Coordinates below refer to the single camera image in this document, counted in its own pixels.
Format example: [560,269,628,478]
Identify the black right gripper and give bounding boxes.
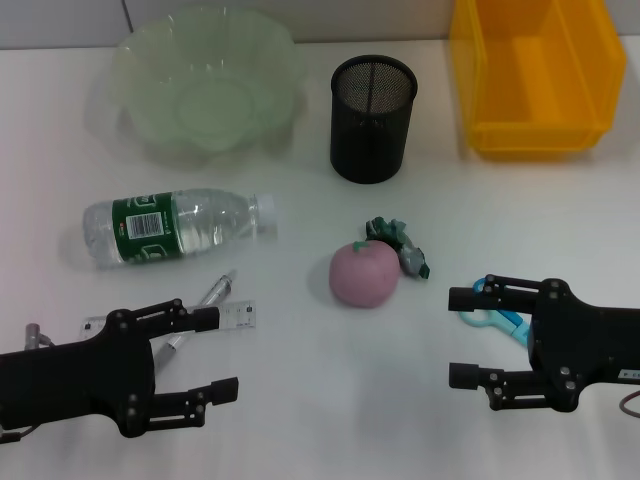
[448,273,640,414]

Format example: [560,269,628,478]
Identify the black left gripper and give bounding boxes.
[0,298,240,439]

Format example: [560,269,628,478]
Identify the blue scissors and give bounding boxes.
[457,277,534,347]

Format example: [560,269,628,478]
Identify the pink toy peach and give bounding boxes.
[328,239,401,309]

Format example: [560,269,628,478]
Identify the clear water bottle green label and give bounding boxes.
[82,188,279,270]

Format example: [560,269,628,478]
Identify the clear plastic ruler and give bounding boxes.
[78,298,257,346]

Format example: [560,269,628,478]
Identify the silver ballpoint pen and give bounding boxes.
[152,269,239,369]

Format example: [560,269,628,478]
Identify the black mesh pen holder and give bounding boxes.
[328,54,419,185]

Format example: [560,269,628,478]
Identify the silver plug on left wrist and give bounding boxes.
[24,323,54,351]

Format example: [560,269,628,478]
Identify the yellow plastic bin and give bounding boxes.
[448,0,629,162]

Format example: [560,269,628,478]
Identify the green translucent plastic bowl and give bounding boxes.
[87,5,310,171]

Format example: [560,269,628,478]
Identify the right gripper dark cable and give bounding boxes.
[618,389,640,417]

